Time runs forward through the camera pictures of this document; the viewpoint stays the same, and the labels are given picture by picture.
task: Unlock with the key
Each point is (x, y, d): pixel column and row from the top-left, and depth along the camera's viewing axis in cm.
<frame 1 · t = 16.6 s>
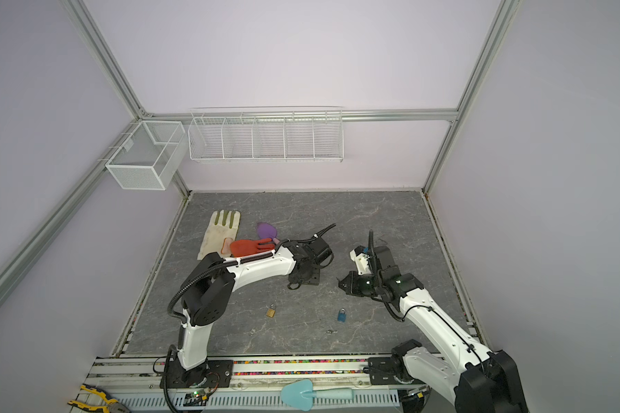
left hand: (310, 281, 89), fingers open
right hand: (340, 286, 80), fingers closed
cream and green work glove: (223, 224, 111), on the table
purple garden trowel: (267, 231, 110), on the table
brass padlock: (271, 311, 88), on the table
blue padlock: (342, 315, 86), on the table
small silver key: (331, 331, 83), on the table

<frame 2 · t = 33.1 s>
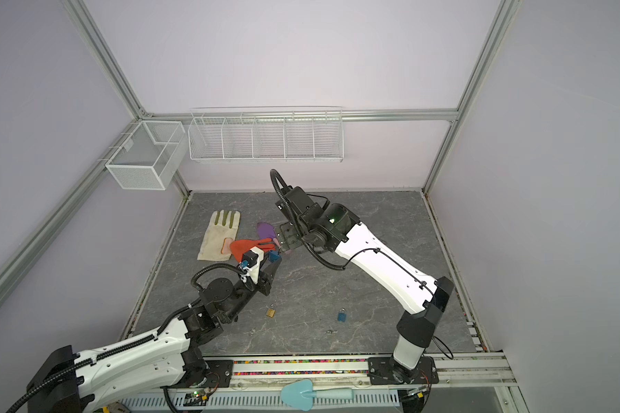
left hand: (274, 258, 73), fingers open
right hand: (294, 229, 71), fingers open
the named things where they were.

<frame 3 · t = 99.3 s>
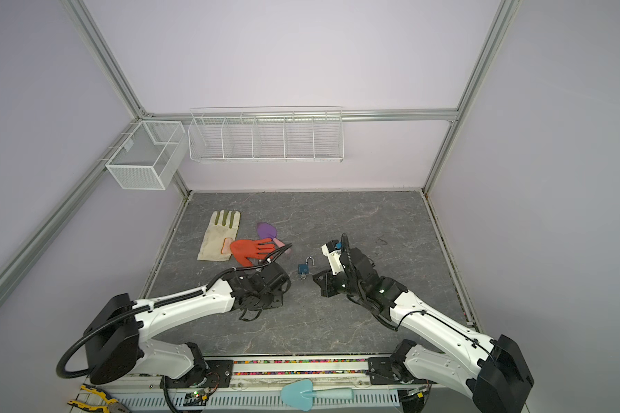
left hand: (276, 302, 82), fingers closed
right hand: (313, 279, 76), fingers closed
blue padlock 2: (304, 268, 96), point 2 cm above the table
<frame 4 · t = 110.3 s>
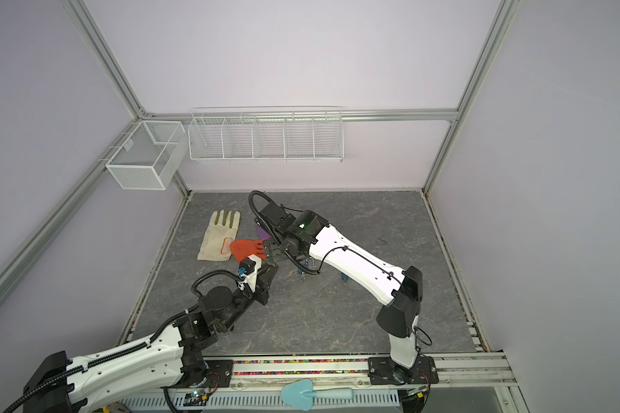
left hand: (273, 268, 73), fingers closed
right hand: (282, 250, 75), fingers open
